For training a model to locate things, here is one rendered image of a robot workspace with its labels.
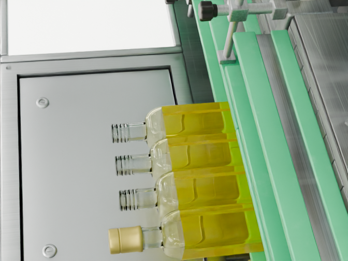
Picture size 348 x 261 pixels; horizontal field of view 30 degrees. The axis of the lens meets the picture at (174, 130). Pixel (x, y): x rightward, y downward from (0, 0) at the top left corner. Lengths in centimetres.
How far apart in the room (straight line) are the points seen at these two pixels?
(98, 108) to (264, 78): 37
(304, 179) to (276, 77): 16
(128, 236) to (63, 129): 32
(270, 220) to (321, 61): 23
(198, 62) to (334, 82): 45
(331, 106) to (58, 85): 53
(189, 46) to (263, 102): 47
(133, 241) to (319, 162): 26
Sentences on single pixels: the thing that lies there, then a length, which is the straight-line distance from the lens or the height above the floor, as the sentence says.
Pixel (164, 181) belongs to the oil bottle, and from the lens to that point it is 90.
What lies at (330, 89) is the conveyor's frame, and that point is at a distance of 88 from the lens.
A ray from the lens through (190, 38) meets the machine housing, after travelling 132.
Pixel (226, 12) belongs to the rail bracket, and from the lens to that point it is 93.
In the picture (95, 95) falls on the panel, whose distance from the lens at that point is 117.
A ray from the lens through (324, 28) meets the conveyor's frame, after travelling 95.
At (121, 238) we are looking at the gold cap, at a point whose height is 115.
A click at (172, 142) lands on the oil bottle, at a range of 93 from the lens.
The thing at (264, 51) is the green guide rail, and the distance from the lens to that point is 92.
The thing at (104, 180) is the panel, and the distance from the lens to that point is 108.
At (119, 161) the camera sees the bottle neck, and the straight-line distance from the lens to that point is 93.
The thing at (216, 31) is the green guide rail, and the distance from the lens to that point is 106.
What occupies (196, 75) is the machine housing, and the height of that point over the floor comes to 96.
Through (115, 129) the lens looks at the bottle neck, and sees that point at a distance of 96.
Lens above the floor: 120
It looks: 9 degrees down
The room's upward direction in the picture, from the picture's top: 94 degrees counter-clockwise
